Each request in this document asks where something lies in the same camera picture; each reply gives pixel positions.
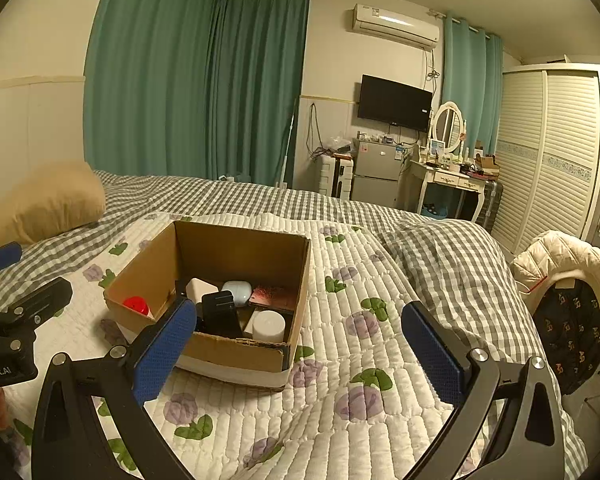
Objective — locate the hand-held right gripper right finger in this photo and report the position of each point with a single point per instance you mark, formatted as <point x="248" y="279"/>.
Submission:
<point x="432" y="360"/>

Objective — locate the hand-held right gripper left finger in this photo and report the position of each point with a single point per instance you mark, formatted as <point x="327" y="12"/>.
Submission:
<point x="164" y="355"/>

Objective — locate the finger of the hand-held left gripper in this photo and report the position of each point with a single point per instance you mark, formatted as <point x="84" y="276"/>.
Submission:
<point x="0" y="259"/>
<point x="40" y="300"/>

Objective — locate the red capped bottle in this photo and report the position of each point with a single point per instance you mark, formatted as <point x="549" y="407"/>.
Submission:
<point x="136" y="305"/>

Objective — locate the cardboard box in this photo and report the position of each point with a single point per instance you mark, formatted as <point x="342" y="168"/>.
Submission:
<point x="230" y="355"/>

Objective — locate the small black box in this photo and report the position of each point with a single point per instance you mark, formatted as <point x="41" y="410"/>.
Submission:
<point x="221" y="312"/>

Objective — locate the beige small case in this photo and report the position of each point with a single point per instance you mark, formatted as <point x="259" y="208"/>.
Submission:
<point x="200" y="290"/>

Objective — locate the white earbud case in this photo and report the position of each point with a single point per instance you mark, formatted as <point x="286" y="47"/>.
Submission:
<point x="237" y="291"/>

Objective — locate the white plug charger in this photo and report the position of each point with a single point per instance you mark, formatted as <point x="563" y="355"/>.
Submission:
<point x="269" y="326"/>

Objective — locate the pink patterned card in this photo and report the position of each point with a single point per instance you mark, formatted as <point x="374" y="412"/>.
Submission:
<point x="275" y="297"/>

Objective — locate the white floral quilt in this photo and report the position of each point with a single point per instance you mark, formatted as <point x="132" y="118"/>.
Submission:
<point x="360" y="360"/>

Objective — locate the tan pillow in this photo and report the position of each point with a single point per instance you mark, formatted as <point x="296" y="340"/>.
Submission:
<point x="50" y="205"/>

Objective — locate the blue basin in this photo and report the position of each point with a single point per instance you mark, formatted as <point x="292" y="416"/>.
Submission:
<point x="434" y="211"/>

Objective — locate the cream puffer jacket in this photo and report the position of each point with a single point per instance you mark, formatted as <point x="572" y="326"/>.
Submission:
<point x="560" y="255"/>

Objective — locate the dark suitcase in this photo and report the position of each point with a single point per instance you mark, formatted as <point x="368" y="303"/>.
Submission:
<point x="491" y="205"/>

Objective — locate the white dressing table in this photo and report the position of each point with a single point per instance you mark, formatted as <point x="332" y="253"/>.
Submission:
<point x="450" y="176"/>

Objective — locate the silver small fridge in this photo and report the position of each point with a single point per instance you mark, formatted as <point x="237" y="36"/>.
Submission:
<point x="377" y="172"/>

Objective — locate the white drawer cabinet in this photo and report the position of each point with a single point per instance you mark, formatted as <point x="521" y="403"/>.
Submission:
<point x="337" y="175"/>

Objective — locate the white louvred wardrobe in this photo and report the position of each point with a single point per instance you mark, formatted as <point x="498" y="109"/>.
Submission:
<point x="550" y="160"/>

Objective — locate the oval white mirror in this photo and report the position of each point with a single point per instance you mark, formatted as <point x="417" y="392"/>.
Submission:
<point x="448" y="125"/>

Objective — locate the white pole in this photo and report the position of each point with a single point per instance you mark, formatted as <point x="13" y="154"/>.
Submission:
<point x="289" y="155"/>

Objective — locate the green curtain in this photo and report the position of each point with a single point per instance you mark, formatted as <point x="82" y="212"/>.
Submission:
<point x="150" y="70"/>
<point x="260" y="85"/>

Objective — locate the light teal curtain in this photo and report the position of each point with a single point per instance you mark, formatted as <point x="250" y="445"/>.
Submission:
<point x="472" y="85"/>

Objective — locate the white air conditioner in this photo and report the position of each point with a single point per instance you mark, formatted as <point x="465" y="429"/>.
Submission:
<point x="395" y="25"/>

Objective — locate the small photo frame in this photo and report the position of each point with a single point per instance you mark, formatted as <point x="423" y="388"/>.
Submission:
<point x="436" y="148"/>

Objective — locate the black wall television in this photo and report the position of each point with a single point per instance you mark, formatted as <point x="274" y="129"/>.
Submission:
<point x="394" y="104"/>

